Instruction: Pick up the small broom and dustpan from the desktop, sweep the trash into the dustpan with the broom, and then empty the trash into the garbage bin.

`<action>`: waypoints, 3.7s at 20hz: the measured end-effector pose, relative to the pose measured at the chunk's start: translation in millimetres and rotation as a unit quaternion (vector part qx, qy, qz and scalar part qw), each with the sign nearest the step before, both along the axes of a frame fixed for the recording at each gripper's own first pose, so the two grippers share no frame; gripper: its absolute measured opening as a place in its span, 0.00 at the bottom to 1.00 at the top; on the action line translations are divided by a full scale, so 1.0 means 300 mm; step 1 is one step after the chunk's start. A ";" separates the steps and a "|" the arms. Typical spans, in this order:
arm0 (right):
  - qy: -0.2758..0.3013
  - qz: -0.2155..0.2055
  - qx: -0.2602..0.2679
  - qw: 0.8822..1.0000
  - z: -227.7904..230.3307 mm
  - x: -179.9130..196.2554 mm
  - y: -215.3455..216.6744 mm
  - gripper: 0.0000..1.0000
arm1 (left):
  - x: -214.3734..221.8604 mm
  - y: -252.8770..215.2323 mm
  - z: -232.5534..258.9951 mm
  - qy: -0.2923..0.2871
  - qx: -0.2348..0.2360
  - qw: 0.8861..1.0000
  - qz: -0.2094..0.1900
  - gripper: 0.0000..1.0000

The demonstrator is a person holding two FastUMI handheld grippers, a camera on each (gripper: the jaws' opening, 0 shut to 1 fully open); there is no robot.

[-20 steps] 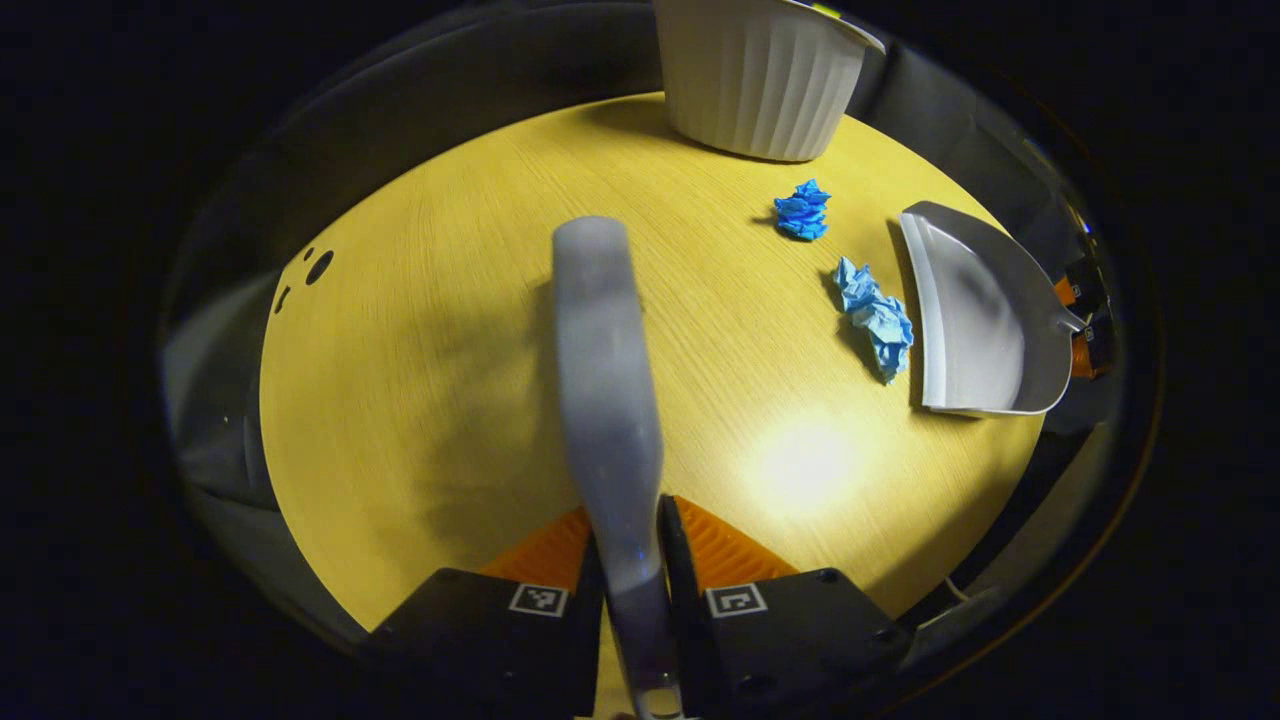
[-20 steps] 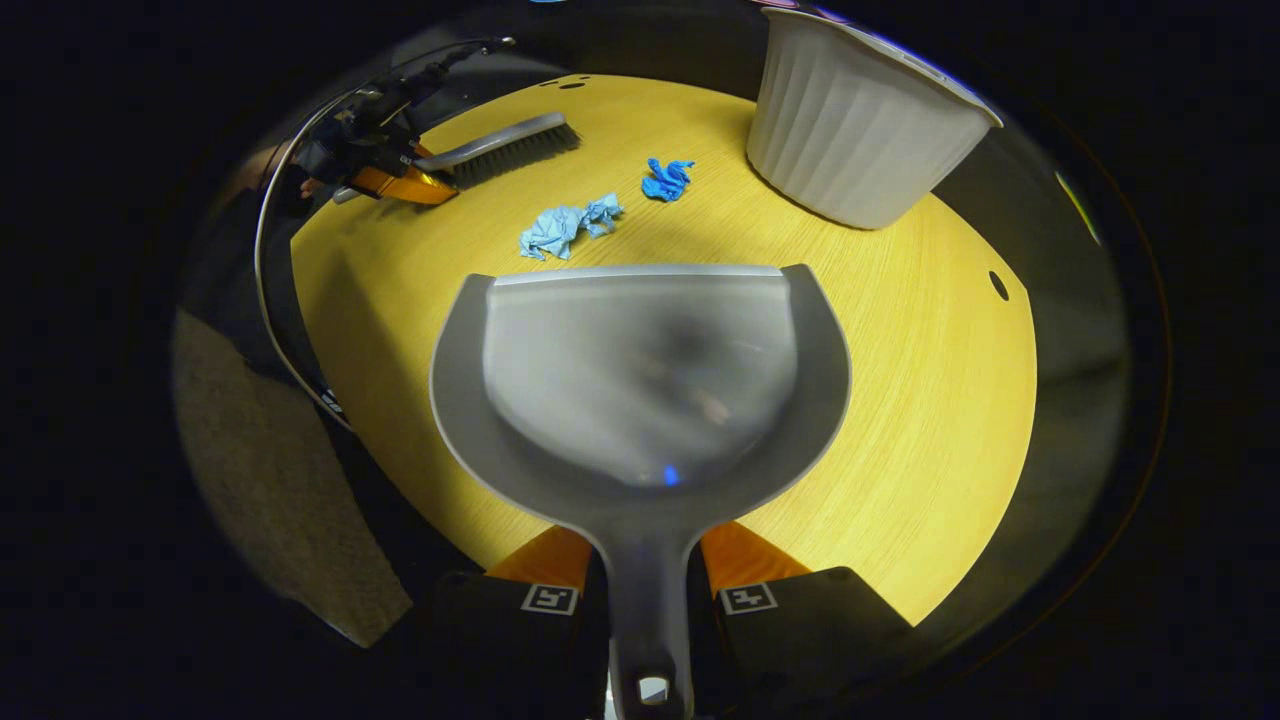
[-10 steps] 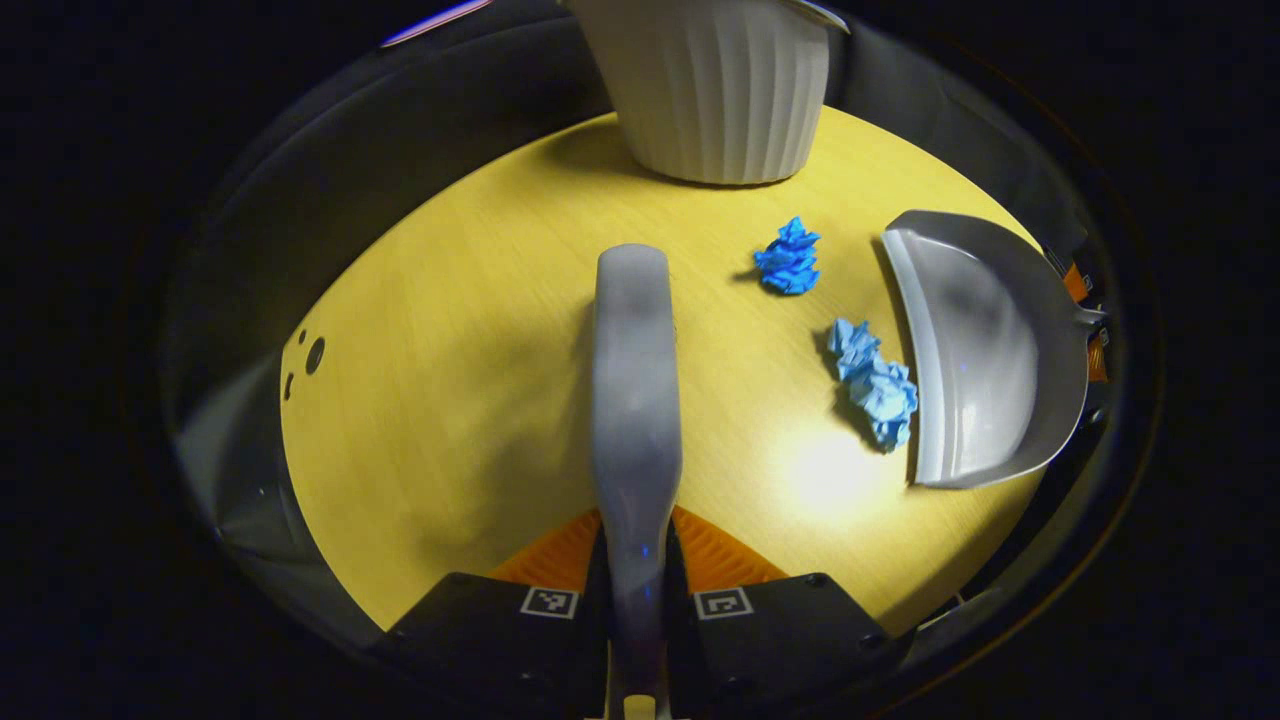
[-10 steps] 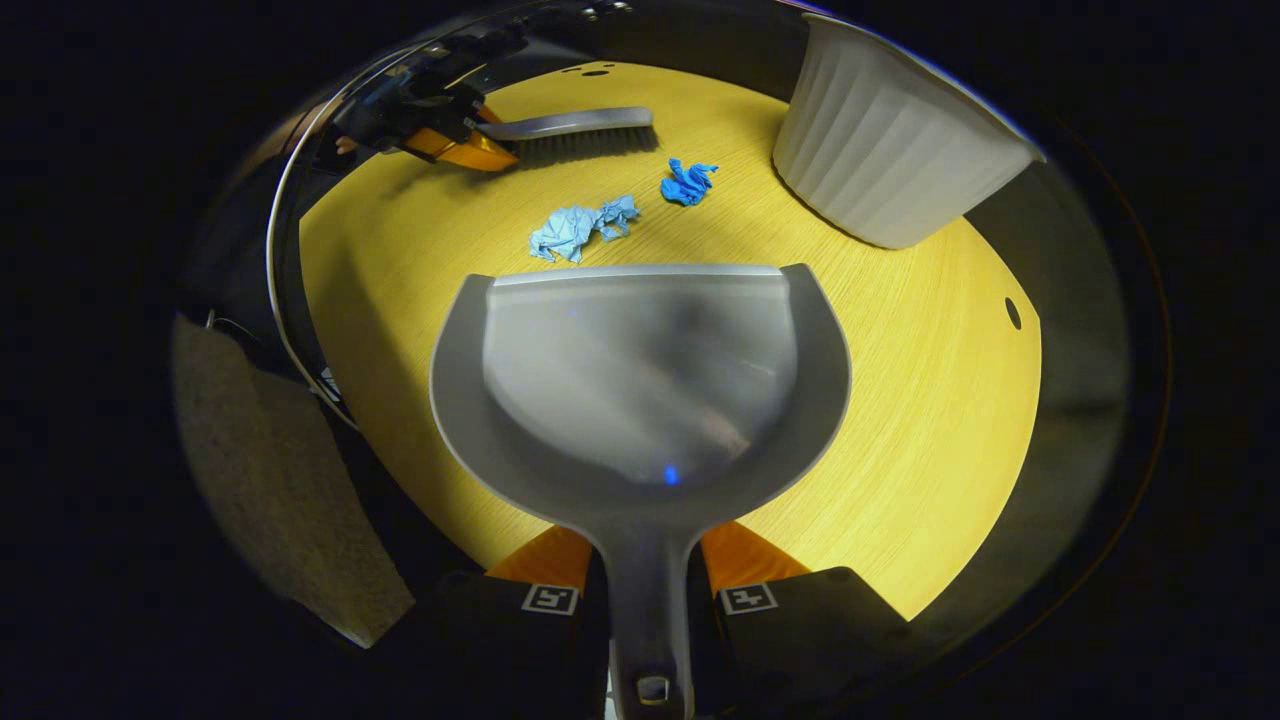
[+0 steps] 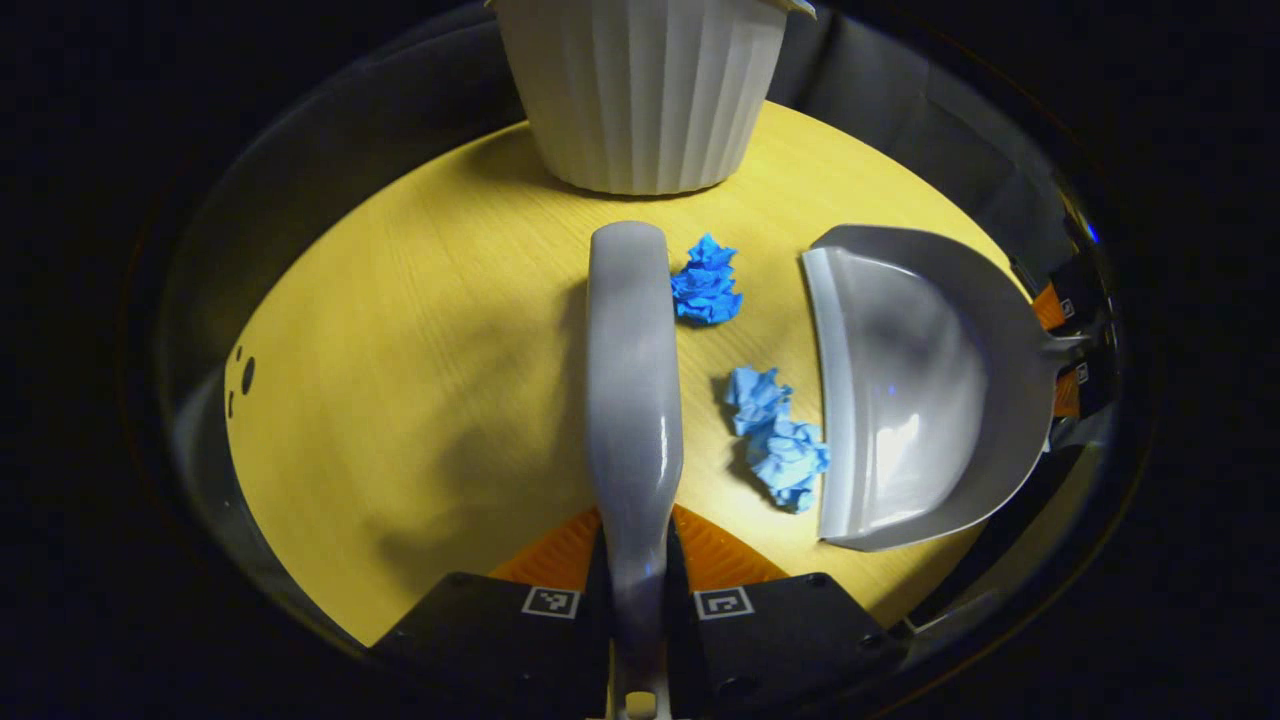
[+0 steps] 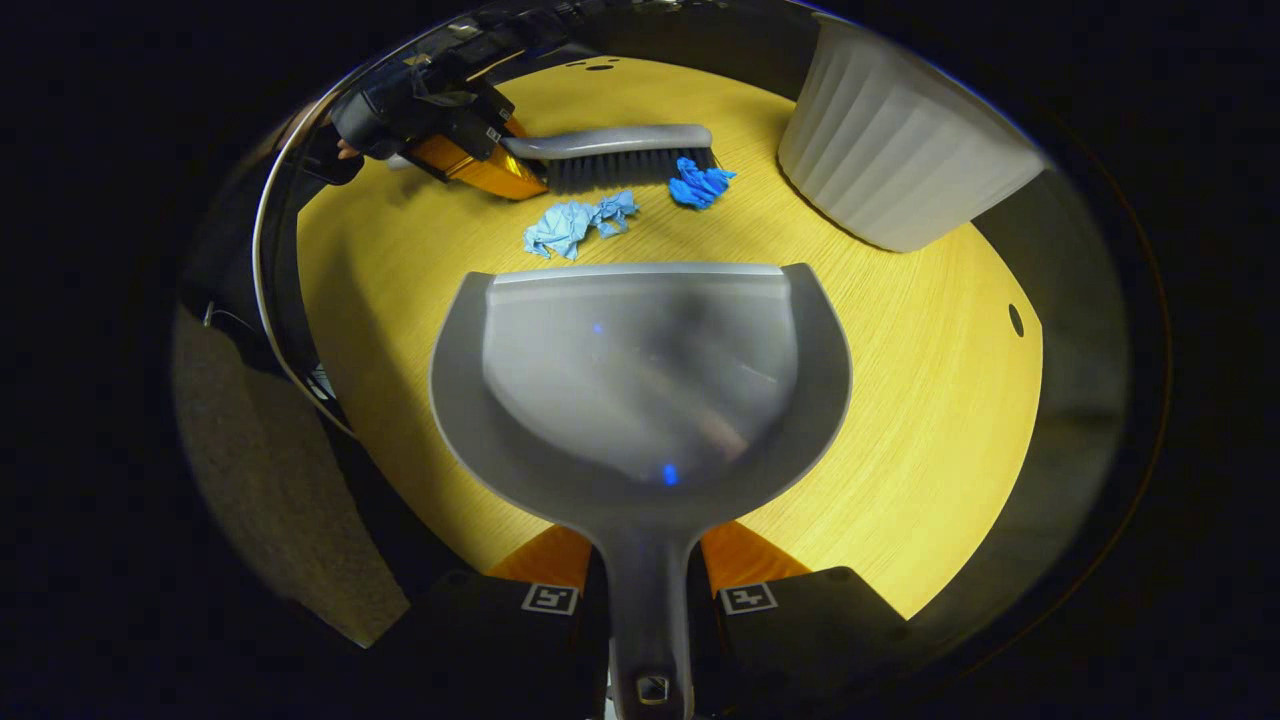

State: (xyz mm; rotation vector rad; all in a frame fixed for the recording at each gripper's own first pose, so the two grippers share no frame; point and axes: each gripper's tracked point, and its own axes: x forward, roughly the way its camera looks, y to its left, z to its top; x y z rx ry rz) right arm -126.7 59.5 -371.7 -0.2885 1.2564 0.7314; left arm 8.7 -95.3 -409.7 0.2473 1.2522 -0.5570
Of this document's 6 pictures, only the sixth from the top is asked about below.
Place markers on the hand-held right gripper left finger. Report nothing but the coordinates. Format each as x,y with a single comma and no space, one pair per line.
470,640

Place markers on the dark blue paper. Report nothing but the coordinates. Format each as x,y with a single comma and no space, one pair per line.
698,184

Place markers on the grey plastic dustpan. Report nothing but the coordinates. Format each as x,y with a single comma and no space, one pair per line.
640,400

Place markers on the light blue paper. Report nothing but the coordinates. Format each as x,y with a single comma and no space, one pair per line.
565,228

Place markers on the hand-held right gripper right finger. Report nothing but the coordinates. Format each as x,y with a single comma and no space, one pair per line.
810,630

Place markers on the white ribbed garbage bin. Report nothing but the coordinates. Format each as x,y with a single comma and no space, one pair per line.
900,150

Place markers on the small grey broom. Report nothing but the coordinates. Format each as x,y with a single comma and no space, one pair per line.
620,155

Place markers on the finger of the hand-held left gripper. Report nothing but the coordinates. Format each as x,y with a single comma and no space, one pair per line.
480,170

